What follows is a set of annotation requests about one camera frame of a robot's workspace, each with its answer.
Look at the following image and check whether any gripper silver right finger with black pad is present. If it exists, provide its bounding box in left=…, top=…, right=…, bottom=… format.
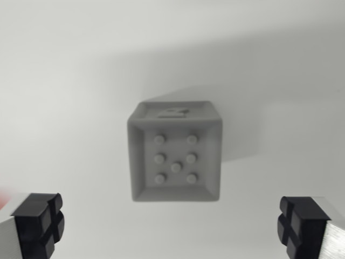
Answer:
left=276, top=196, right=345, bottom=259

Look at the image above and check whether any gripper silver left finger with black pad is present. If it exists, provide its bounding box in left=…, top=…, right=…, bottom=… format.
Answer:
left=0, top=192, right=66, bottom=259

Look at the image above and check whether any grey studded cube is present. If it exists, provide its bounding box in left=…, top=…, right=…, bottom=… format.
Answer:
left=127, top=100, right=224, bottom=203

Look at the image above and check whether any red studded cube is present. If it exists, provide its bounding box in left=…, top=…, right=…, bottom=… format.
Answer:
left=0, top=188, right=14, bottom=212

